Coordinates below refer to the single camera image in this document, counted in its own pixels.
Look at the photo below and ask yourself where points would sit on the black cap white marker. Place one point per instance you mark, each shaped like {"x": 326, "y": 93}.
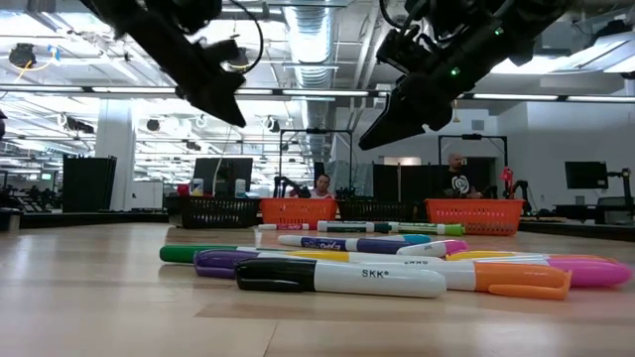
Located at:
{"x": 347, "y": 280}

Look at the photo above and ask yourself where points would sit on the white bottle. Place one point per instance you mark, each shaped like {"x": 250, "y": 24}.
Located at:
{"x": 240, "y": 188}
{"x": 197, "y": 188}

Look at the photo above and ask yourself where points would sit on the black background robot arm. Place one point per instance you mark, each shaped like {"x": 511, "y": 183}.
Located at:
{"x": 285, "y": 186}
{"x": 521, "y": 188}

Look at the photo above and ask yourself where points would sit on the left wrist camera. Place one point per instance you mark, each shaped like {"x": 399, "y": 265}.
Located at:
{"x": 235, "y": 57}

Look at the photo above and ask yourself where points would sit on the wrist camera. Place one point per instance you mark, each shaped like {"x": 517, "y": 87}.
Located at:
{"x": 235, "y": 57}
{"x": 402, "y": 49}

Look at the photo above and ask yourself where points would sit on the black computer monitor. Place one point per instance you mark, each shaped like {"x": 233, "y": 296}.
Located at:
{"x": 585, "y": 174}
{"x": 206, "y": 171}

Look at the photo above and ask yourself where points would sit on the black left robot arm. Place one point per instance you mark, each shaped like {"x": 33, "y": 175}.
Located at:
{"x": 188, "y": 10}

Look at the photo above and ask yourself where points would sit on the black metal table frame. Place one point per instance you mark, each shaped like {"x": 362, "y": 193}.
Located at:
{"x": 99, "y": 219}

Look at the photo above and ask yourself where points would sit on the long ceiling light strip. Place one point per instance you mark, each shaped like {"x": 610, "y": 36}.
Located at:
{"x": 124, "y": 89}
{"x": 516, "y": 97}

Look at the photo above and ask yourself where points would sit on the pink cap white marker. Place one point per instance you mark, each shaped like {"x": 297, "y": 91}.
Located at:
{"x": 590, "y": 273}
{"x": 456, "y": 246}

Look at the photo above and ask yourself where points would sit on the red object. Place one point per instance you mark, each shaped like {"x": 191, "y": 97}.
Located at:
{"x": 507, "y": 176}

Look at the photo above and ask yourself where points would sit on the green thick whiteboard marker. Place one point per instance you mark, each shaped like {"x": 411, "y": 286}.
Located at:
{"x": 454, "y": 229}

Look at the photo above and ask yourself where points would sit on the purple cap white marker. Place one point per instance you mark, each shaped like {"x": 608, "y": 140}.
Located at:
{"x": 218, "y": 263}

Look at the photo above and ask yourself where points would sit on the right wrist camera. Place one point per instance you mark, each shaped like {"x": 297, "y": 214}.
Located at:
{"x": 402, "y": 49}

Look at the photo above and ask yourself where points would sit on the white pillar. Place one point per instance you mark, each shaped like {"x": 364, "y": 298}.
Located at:
{"x": 116, "y": 134}

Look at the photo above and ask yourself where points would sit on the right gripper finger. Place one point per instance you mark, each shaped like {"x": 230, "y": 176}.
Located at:
{"x": 392, "y": 124}

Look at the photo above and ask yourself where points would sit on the black station frame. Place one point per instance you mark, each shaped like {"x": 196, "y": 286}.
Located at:
{"x": 471, "y": 136}
{"x": 317, "y": 131}

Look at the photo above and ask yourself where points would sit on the black partition screen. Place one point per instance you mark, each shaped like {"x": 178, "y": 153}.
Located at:
{"x": 397, "y": 181}

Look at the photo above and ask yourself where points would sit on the orange slotted plastic basket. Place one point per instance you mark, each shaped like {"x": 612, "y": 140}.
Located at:
{"x": 471, "y": 215}
{"x": 297, "y": 210}

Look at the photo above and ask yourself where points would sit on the black slotted plastic basket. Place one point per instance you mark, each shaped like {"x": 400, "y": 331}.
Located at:
{"x": 377, "y": 210}
{"x": 218, "y": 213}

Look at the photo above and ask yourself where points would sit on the red fine whiteboard marker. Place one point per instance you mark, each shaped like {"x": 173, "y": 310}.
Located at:
{"x": 288, "y": 226}

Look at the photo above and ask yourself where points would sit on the black monitor stand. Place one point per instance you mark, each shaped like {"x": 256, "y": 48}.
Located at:
{"x": 626, "y": 183}

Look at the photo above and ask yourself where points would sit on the blue cap white marker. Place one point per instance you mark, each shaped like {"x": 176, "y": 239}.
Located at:
{"x": 419, "y": 238}

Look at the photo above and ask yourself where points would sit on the black ceiling device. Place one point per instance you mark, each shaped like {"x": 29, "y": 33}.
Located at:
{"x": 22, "y": 54}

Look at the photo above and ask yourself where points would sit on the black cabinet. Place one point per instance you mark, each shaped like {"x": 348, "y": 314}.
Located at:
{"x": 89, "y": 183}

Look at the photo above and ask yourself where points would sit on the green cap white marker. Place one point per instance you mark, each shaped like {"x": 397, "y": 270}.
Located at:
{"x": 198, "y": 253}

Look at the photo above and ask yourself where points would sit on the person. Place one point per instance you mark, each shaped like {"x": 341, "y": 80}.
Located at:
{"x": 322, "y": 186}
{"x": 456, "y": 183}

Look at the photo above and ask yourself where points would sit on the dark green whiteboard marker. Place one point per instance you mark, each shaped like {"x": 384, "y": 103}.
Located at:
{"x": 347, "y": 230}

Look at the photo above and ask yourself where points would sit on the purple fine whiteboard marker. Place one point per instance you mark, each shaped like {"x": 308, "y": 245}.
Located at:
{"x": 377, "y": 245}

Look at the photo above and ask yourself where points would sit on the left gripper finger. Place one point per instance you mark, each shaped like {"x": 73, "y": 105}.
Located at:
{"x": 213, "y": 101}

